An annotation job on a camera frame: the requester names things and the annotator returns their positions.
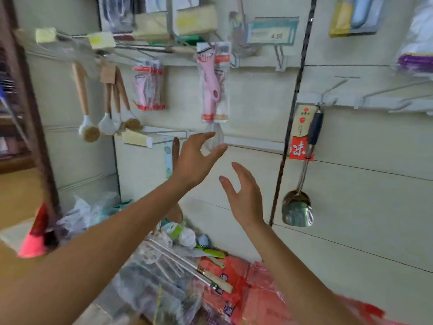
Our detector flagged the yellow price tag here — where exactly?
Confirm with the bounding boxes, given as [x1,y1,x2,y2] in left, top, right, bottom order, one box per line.
[87,32,117,51]
[34,27,58,45]

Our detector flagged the white purple bag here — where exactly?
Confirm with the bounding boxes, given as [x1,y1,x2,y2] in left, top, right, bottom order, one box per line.
[396,0,433,75]

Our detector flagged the pink green broom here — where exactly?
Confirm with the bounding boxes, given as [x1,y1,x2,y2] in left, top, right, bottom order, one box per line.
[17,203,51,260]
[0,0,62,251]

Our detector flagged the white flat board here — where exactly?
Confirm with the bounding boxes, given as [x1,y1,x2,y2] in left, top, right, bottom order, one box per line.
[0,218,33,253]

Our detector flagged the spatulas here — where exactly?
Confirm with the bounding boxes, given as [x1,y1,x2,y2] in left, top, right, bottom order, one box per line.
[281,105,326,229]

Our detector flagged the dark wooden spatula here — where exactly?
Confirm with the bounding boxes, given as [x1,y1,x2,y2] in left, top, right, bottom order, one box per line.
[162,136,185,224]

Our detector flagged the black utensil packet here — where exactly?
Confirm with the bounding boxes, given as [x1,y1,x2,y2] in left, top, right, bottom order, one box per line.
[98,0,136,34]

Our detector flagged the red plastic wrapped packets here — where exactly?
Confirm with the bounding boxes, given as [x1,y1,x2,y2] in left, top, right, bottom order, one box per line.
[196,254,400,325]

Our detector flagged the wooden bookshelf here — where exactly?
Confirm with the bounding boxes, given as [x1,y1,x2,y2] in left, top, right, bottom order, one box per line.
[0,44,35,176]

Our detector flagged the person's right forearm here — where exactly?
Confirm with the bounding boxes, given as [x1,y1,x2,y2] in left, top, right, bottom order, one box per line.
[244,220,366,325]

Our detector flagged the pile of plastic wrapped utensils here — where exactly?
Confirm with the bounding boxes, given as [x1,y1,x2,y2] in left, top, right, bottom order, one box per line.
[57,193,234,325]

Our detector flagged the person's right hand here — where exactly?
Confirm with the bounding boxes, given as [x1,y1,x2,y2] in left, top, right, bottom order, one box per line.
[218,161,266,229]

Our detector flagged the wooden dish brushes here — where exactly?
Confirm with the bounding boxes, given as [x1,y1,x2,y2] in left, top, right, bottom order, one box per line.
[98,64,119,137]

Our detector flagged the white green utensil packet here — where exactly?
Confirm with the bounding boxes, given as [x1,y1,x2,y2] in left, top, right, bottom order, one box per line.
[138,0,170,14]
[169,0,200,11]

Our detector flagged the pale round hanging utensil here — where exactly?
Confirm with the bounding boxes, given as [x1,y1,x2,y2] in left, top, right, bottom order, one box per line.
[229,0,253,45]

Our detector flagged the white price label holder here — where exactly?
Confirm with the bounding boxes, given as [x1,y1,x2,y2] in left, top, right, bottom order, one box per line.
[245,17,300,46]

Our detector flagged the person's left forearm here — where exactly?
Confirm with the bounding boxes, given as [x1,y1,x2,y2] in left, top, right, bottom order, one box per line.
[0,179,197,325]

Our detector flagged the black wall divider strip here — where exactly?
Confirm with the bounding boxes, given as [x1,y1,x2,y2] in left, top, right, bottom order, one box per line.
[268,0,319,228]

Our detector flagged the blue yellow peeler packet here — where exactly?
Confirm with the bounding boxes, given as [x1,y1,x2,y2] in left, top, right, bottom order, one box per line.
[329,0,387,37]

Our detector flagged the large steel strainer ladle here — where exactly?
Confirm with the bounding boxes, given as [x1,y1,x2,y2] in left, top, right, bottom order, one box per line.
[138,237,234,295]

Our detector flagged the wooden brushes hanging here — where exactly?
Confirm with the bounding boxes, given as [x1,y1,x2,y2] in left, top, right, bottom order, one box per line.
[71,60,102,143]

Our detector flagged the person's left hand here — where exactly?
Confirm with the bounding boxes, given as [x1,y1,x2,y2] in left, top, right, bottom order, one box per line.
[169,132,229,194]

